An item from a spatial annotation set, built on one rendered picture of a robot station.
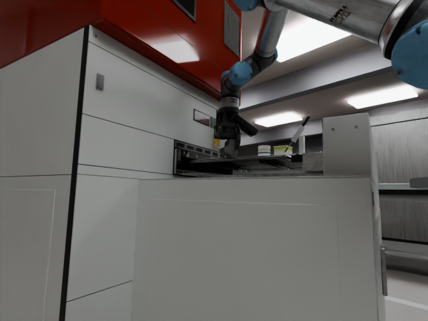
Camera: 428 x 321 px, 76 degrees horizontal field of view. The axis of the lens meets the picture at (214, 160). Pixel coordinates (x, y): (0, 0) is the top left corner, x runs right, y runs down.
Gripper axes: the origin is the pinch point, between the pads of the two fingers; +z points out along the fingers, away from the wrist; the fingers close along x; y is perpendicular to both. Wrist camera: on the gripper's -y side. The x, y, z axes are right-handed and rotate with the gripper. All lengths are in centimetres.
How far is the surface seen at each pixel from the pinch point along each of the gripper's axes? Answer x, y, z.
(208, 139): -14.6, 5.1, -10.6
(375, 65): -160, -310, -176
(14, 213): -5, 71, 20
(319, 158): 34.0, -10.8, 2.3
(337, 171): 50, 0, 8
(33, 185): 3, 66, 12
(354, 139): 53, -2, 1
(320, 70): -236, -283, -196
